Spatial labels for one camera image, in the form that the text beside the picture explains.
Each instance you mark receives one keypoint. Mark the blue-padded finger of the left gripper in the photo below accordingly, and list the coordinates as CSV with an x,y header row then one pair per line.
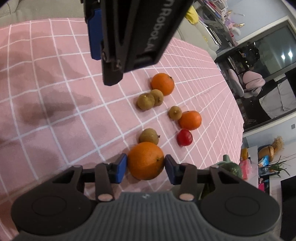
x,y
93,19

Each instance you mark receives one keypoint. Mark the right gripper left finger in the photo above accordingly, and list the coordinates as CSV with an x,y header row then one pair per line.
x,y
70,184

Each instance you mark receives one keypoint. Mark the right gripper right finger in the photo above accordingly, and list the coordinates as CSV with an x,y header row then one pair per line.
x,y
194,184

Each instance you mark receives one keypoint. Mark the large orange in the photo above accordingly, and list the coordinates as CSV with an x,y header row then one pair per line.
x,y
145,161

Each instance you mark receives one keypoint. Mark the brown longan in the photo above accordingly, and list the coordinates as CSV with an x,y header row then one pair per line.
x,y
175,113
145,101
158,97
149,135

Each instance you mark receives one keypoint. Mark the red cherry tomato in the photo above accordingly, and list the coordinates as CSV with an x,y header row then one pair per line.
x,y
184,138

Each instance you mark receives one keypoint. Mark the green ceramic teapot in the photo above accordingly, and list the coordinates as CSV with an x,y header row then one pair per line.
x,y
230,166

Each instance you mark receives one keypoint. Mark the small orange mandarin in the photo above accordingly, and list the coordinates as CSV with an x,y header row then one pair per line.
x,y
190,120

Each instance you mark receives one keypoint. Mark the orange at far top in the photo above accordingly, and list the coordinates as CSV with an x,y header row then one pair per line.
x,y
164,83

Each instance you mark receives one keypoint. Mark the pink tissue box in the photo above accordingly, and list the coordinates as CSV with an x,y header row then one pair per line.
x,y
245,166

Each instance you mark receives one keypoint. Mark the yellow cloth on sofa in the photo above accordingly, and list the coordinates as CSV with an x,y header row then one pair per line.
x,y
192,16

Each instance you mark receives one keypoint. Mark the brown longan beside mandarin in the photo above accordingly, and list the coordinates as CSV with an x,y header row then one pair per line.
x,y
175,113

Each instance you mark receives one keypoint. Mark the pink checkered tablecloth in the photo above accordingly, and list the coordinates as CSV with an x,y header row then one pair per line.
x,y
56,112

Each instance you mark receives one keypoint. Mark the green potted plant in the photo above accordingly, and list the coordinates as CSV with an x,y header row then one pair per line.
x,y
280,167

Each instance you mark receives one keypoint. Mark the wooden gourd ornament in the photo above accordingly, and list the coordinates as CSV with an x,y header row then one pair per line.
x,y
272,149

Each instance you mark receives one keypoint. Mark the pink office chair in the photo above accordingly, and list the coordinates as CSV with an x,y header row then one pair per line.
x,y
249,86

